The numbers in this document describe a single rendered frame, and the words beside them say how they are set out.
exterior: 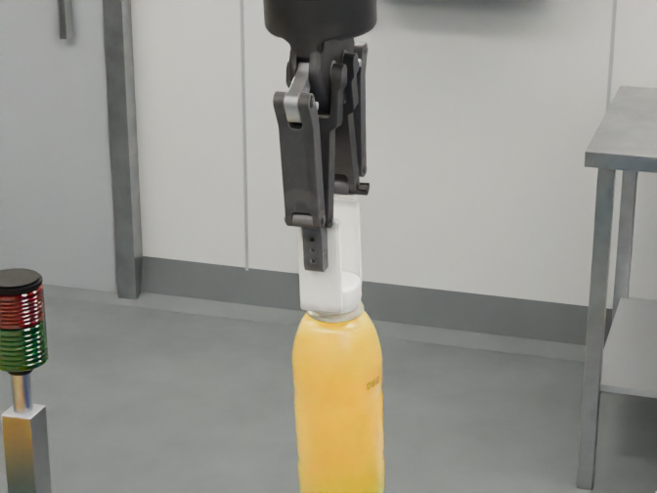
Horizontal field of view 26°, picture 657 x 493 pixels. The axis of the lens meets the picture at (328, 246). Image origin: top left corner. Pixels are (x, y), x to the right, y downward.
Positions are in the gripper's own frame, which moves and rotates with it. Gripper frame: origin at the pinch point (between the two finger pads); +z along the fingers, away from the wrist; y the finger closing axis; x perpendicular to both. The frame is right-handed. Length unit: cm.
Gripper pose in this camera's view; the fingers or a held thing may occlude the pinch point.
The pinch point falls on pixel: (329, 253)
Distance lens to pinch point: 101.4
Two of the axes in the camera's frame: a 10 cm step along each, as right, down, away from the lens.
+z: 0.4, 9.1, 4.1
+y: 3.1, -4.0, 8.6
